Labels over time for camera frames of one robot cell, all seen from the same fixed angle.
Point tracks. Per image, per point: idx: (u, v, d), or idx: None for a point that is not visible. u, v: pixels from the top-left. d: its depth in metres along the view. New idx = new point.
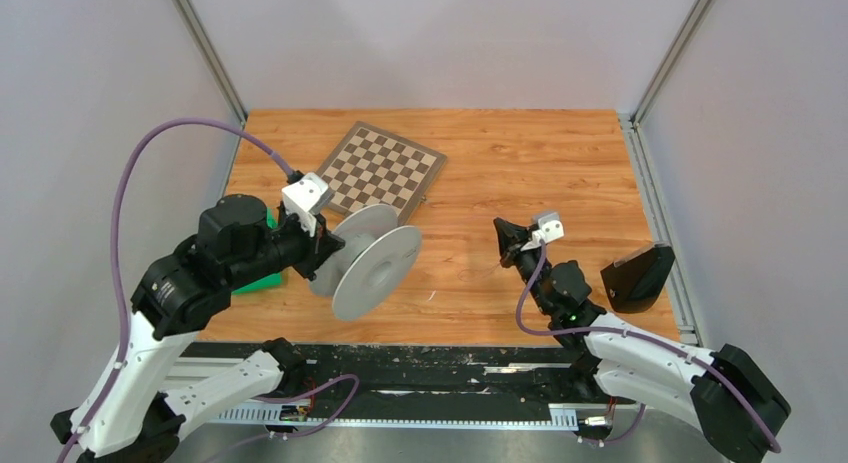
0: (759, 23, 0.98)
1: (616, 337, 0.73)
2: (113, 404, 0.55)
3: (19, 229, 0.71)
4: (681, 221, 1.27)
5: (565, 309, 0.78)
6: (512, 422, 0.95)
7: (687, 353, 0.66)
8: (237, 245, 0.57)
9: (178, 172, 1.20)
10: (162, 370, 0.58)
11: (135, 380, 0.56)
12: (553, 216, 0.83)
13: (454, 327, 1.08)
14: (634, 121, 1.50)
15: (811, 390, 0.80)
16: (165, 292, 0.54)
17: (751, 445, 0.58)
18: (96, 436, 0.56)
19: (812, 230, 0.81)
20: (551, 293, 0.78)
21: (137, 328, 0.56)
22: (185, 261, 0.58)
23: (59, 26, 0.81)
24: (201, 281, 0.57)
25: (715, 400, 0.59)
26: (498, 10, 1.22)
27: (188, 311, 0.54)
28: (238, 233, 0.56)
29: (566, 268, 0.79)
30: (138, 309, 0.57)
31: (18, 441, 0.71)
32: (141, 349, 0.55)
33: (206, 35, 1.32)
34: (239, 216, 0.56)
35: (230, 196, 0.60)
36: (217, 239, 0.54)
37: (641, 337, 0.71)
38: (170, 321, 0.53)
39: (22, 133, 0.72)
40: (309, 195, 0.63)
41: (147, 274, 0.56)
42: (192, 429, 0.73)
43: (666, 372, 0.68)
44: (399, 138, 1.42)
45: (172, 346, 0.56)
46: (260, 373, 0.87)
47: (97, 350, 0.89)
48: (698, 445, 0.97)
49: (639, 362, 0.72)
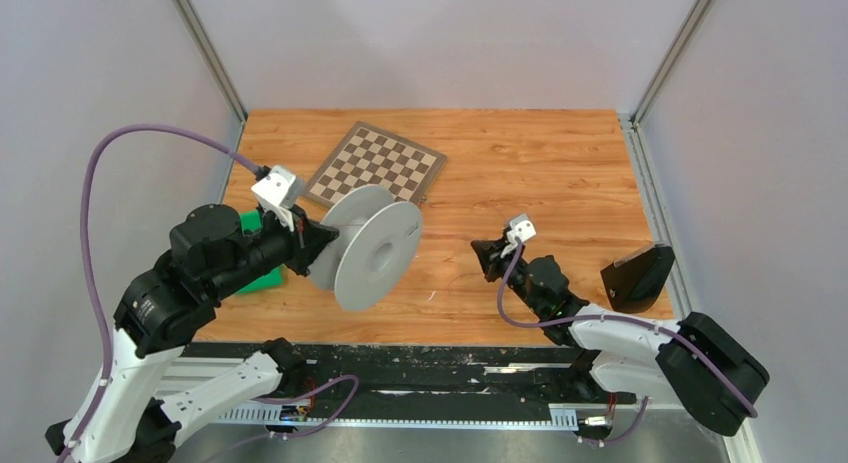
0: (758, 23, 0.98)
1: (595, 324, 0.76)
2: (101, 420, 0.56)
3: (18, 229, 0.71)
4: (681, 220, 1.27)
5: (549, 304, 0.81)
6: (511, 422, 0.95)
7: (654, 325, 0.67)
8: (214, 259, 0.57)
9: (178, 172, 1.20)
10: (148, 384, 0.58)
11: (122, 397, 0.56)
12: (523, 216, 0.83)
13: (454, 327, 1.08)
14: (634, 121, 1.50)
15: (811, 390, 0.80)
16: (145, 310, 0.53)
17: (726, 410, 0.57)
18: (87, 450, 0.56)
19: (812, 230, 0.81)
20: (533, 289, 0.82)
21: (121, 346, 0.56)
22: (165, 275, 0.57)
23: (59, 26, 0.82)
24: (182, 297, 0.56)
25: (679, 364, 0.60)
26: (498, 10, 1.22)
27: (169, 328, 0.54)
28: (212, 247, 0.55)
29: (542, 263, 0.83)
30: (121, 325, 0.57)
31: (18, 441, 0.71)
32: (125, 367, 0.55)
33: (206, 35, 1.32)
34: (211, 231, 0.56)
35: (201, 208, 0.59)
36: (191, 255, 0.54)
37: (615, 318, 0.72)
38: (152, 338, 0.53)
39: (22, 133, 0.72)
40: (277, 189, 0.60)
41: (127, 291, 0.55)
42: (190, 435, 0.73)
43: (638, 347, 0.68)
44: (399, 138, 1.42)
45: (156, 362, 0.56)
46: (259, 375, 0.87)
47: (97, 351, 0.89)
48: (698, 444, 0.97)
49: (617, 343, 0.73)
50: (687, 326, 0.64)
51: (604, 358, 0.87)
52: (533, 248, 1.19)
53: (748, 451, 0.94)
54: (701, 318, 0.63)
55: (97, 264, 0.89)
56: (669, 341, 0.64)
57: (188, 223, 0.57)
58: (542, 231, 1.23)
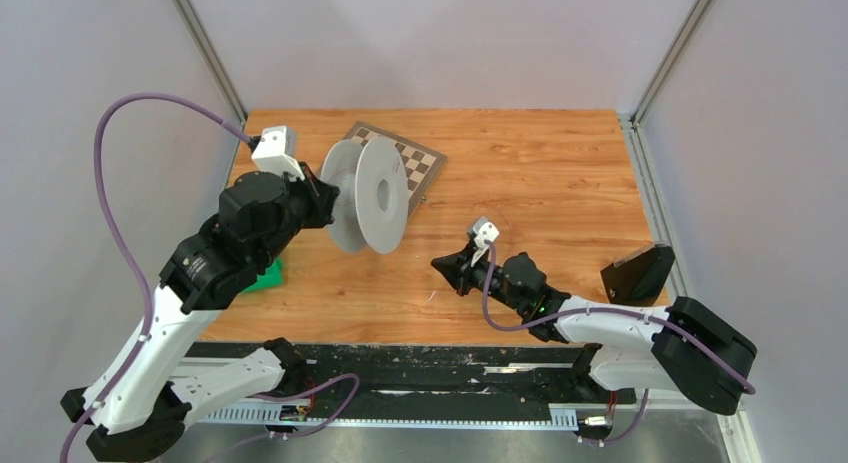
0: (758, 23, 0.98)
1: (581, 317, 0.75)
2: (133, 378, 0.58)
3: (18, 230, 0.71)
4: (681, 220, 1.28)
5: (530, 302, 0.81)
6: (511, 422, 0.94)
7: (643, 315, 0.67)
8: (259, 223, 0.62)
9: (179, 172, 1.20)
10: (180, 348, 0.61)
11: (158, 355, 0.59)
12: (484, 219, 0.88)
13: (454, 327, 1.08)
14: (634, 121, 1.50)
15: (811, 390, 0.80)
16: (196, 267, 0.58)
17: (723, 390, 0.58)
18: (112, 411, 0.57)
19: (811, 230, 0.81)
20: (512, 289, 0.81)
21: (163, 304, 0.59)
22: (210, 240, 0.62)
23: (60, 26, 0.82)
24: (228, 259, 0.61)
25: (677, 352, 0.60)
26: (498, 11, 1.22)
27: (217, 286, 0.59)
28: (258, 211, 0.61)
29: (517, 261, 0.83)
30: (165, 284, 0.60)
31: (20, 440, 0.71)
32: (167, 323, 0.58)
33: (206, 36, 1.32)
34: (257, 195, 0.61)
35: (247, 175, 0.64)
36: (239, 218, 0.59)
37: (602, 310, 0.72)
38: (200, 295, 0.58)
39: (22, 133, 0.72)
40: (275, 143, 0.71)
41: (178, 249, 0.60)
42: (197, 418, 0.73)
43: (630, 337, 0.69)
44: (399, 138, 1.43)
45: (196, 322, 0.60)
46: (264, 369, 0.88)
47: (99, 350, 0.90)
48: (699, 445, 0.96)
49: (607, 335, 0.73)
50: (677, 312, 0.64)
51: (600, 358, 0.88)
52: (532, 248, 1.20)
53: (747, 450, 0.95)
54: (690, 304, 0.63)
55: (97, 263, 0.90)
56: (661, 329, 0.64)
57: (237, 188, 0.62)
58: (542, 231, 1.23)
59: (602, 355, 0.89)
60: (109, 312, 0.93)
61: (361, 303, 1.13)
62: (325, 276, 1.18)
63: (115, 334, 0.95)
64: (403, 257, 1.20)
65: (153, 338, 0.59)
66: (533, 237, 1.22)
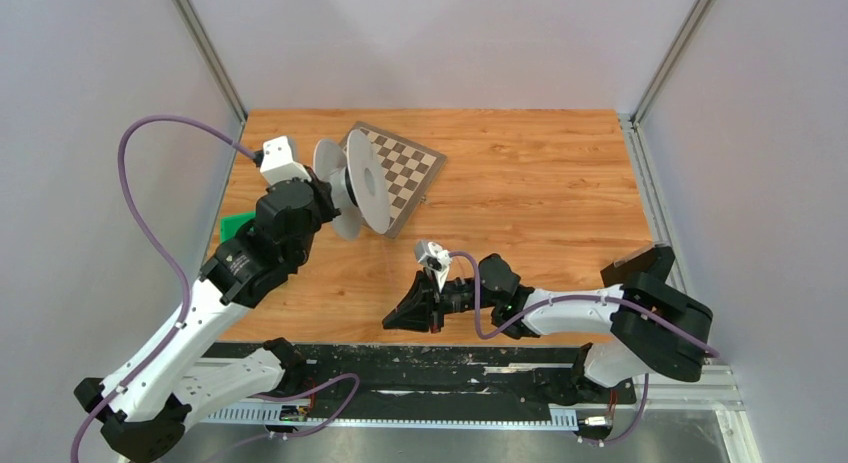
0: (758, 23, 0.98)
1: (546, 309, 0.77)
2: (162, 364, 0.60)
3: (20, 230, 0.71)
4: (680, 221, 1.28)
5: (502, 303, 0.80)
6: (511, 422, 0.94)
7: (600, 297, 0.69)
8: (290, 227, 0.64)
9: (179, 172, 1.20)
10: (207, 340, 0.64)
11: (189, 344, 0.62)
12: (419, 245, 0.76)
13: (455, 328, 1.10)
14: (634, 121, 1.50)
15: (810, 391, 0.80)
16: (237, 266, 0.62)
17: (685, 358, 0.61)
18: (135, 396, 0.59)
19: (810, 230, 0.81)
20: (489, 296, 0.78)
21: (201, 295, 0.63)
22: (247, 241, 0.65)
23: (59, 26, 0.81)
24: (264, 259, 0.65)
25: (636, 329, 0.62)
26: (498, 11, 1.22)
27: (254, 284, 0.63)
28: (291, 215, 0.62)
29: (490, 264, 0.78)
30: (206, 277, 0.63)
31: (25, 441, 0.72)
32: (205, 313, 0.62)
33: (206, 35, 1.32)
34: (291, 201, 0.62)
35: (282, 182, 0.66)
36: (275, 223, 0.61)
37: (561, 298, 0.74)
38: (240, 292, 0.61)
39: (21, 134, 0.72)
40: (279, 152, 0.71)
41: (221, 247, 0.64)
42: (197, 419, 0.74)
43: (591, 320, 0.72)
44: (399, 138, 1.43)
45: (230, 315, 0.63)
46: (263, 369, 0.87)
47: (100, 350, 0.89)
48: (698, 445, 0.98)
49: (572, 322, 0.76)
50: (630, 289, 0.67)
51: (591, 355, 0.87)
52: (533, 248, 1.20)
53: (747, 449, 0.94)
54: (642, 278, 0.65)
55: (99, 264, 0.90)
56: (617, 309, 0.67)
57: (270, 195, 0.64)
58: (542, 231, 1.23)
59: (593, 353, 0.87)
60: (110, 313, 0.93)
61: (361, 304, 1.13)
62: (325, 276, 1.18)
63: (117, 335, 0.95)
64: (403, 257, 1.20)
65: (187, 326, 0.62)
66: (532, 236, 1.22)
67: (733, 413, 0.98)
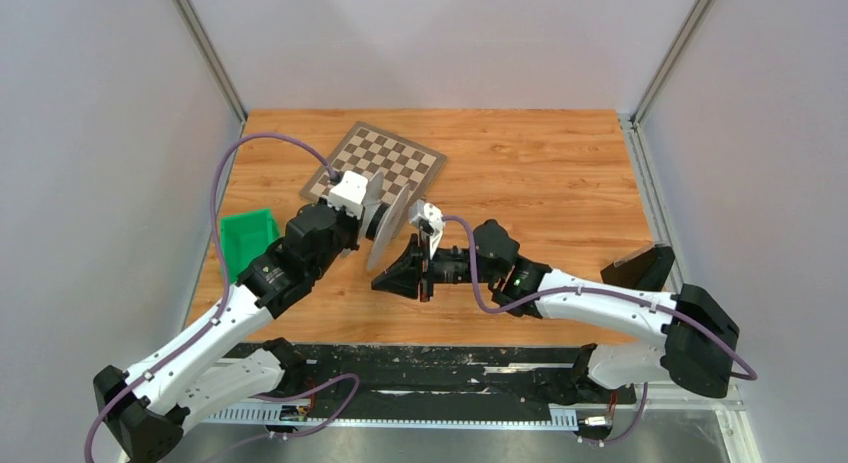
0: (758, 24, 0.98)
1: (570, 296, 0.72)
2: (191, 356, 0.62)
3: (21, 230, 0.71)
4: (681, 221, 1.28)
5: (500, 273, 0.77)
6: (511, 422, 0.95)
7: (651, 303, 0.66)
8: (315, 246, 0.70)
9: (180, 172, 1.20)
10: (233, 342, 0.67)
11: (220, 341, 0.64)
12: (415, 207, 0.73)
13: (455, 327, 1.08)
14: (634, 121, 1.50)
15: (811, 389, 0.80)
16: (270, 278, 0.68)
17: (722, 379, 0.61)
18: (161, 384, 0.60)
19: (811, 230, 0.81)
20: (482, 263, 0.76)
21: (237, 297, 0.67)
22: (277, 257, 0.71)
23: (60, 27, 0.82)
24: (293, 273, 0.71)
25: (688, 346, 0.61)
26: (499, 11, 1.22)
27: (284, 295, 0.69)
28: (317, 236, 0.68)
29: (484, 231, 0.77)
30: (240, 284, 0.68)
31: (25, 442, 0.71)
32: (239, 313, 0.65)
33: (206, 35, 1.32)
34: (316, 223, 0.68)
35: (306, 205, 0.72)
36: (302, 242, 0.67)
37: (597, 291, 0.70)
38: (273, 301, 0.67)
39: (23, 134, 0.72)
40: (356, 189, 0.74)
41: (256, 259, 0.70)
42: (194, 423, 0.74)
43: (629, 325, 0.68)
44: (399, 138, 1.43)
45: (258, 319, 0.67)
46: (263, 370, 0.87)
47: (100, 350, 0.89)
48: (697, 445, 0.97)
49: (598, 318, 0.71)
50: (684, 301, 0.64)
51: (595, 357, 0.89)
52: (532, 248, 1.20)
53: (748, 449, 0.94)
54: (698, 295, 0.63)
55: (100, 265, 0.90)
56: (670, 321, 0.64)
57: (298, 218, 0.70)
58: (542, 231, 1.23)
59: (599, 353, 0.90)
60: (111, 314, 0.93)
61: (361, 304, 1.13)
62: (326, 276, 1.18)
63: (117, 334, 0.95)
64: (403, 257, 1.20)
65: (220, 324, 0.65)
66: (532, 236, 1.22)
67: (733, 413, 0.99)
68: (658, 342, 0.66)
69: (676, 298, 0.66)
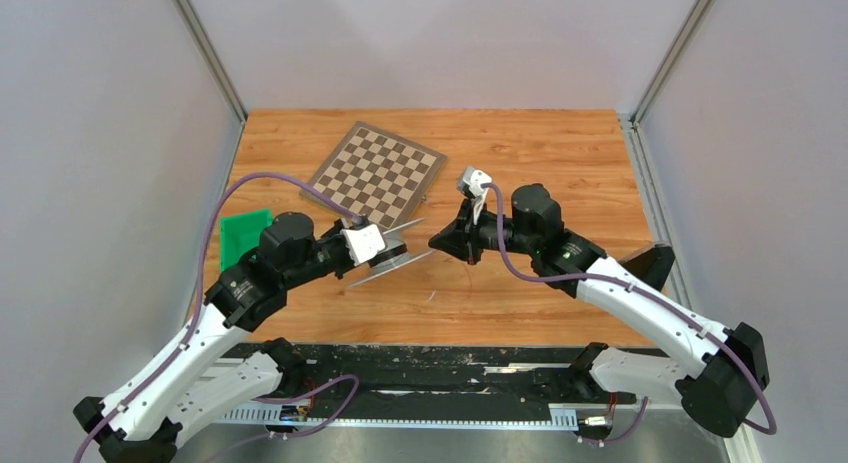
0: (758, 23, 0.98)
1: (616, 289, 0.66)
2: (163, 384, 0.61)
3: (20, 229, 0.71)
4: (681, 220, 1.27)
5: (541, 237, 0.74)
6: (511, 422, 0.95)
7: (702, 328, 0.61)
8: (290, 256, 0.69)
9: (179, 172, 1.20)
10: (207, 363, 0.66)
11: (191, 364, 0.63)
12: (470, 170, 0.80)
13: (456, 327, 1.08)
14: (634, 121, 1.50)
15: (812, 389, 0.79)
16: (240, 292, 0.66)
17: (734, 421, 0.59)
18: (135, 415, 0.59)
19: (811, 230, 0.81)
20: (522, 221, 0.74)
21: (206, 318, 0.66)
22: (248, 268, 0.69)
23: (59, 27, 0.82)
24: (266, 285, 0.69)
25: (723, 380, 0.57)
26: (498, 11, 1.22)
27: (256, 309, 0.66)
28: (292, 245, 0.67)
29: (532, 191, 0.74)
30: (210, 301, 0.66)
31: (22, 442, 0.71)
32: (207, 335, 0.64)
33: (206, 35, 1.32)
34: (293, 232, 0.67)
35: (283, 214, 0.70)
36: (275, 252, 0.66)
37: (647, 294, 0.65)
38: (243, 317, 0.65)
39: (23, 132, 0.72)
40: (366, 249, 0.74)
41: (226, 273, 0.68)
42: (190, 435, 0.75)
43: (669, 341, 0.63)
44: (399, 138, 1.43)
45: (232, 338, 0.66)
46: (259, 375, 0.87)
47: (98, 350, 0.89)
48: (698, 445, 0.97)
49: (636, 319, 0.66)
50: (738, 341, 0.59)
51: (602, 357, 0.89)
52: None
53: (748, 449, 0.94)
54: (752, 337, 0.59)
55: (101, 264, 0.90)
56: (715, 353, 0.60)
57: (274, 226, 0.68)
58: None
59: (606, 355, 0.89)
60: (110, 313, 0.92)
61: (361, 304, 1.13)
62: (325, 276, 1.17)
63: (116, 334, 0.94)
64: None
65: (190, 348, 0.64)
66: None
67: None
68: (690, 367, 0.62)
69: (729, 334, 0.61)
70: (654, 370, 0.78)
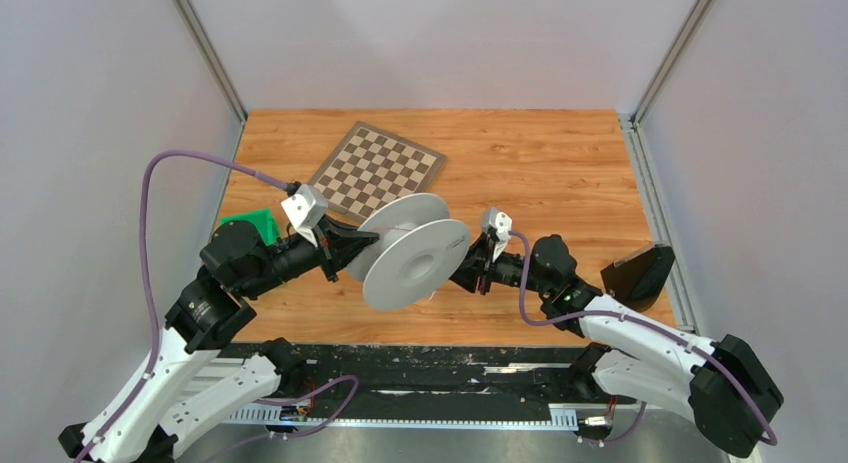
0: (758, 23, 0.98)
1: (612, 321, 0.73)
2: (135, 413, 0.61)
3: (20, 228, 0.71)
4: (681, 221, 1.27)
5: (555, 285, 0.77)
6: (511, 422, 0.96)
7: (687, 343, 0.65)
8: (242, 272, 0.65)
9: (179, 172, 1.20)
10: (180, 385, 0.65)
11: (160, 391, 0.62)
12: (494, 210, 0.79)
13: (454, 327, 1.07)
14: (634, 121, 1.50)
15: (809, 388, 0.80)
16: (199, 313, 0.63)
17: (742, 435, 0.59)
18: (112, 445, 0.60)
19: (812, 229, 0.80)
20: (539, 271, 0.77)
21: (170, 343, 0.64)
22: (208, 283, 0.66)
23: (60, 26, 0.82)
24: (226, 302, 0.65)
25: (714, 390, 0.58)
26: (498, 10, 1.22)
27: (219, 329, 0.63)
28: (237, 263, 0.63)
29: (548, 242, 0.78)
30: (171, 325, 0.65)
31: (18, 443, 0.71)
32: (173, 361, 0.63)
33: (206, 35, 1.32)
34: (232, 249, 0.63)
35: (225, 224, 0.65)
36: (220, 273, 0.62)
37: (640, 322, 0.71)
38: (203, 340, 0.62)
39: (22, 130, 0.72)
40: (298, 212, 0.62)
41: (183, 293, 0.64)
42: (189, 444, 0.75)
43: (662, 360, 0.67)
44: (399, 138, 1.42)
45: (198, 360, 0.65)
46: (257, 379, 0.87)
47: (96, 351, 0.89)
48: (698, 445, 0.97)
49: (630, 344, 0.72)
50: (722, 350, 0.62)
51: (605, 361, 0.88)
52: None
53: None
54: (730, 340, 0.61)
55: (101, 264, 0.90)
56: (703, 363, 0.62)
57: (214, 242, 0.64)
58: (542, 231, 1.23)
59: (609, 359, 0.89)
60: (110, 313, 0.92)
61: (361, 304, 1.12)
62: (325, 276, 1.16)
63: (115, 335, 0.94)
64: None
65: (155, 375, 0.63)
66: (534, 236, 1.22)
67: None
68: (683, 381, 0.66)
69: (716, 346, 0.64)
70: (667, 381, 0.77)
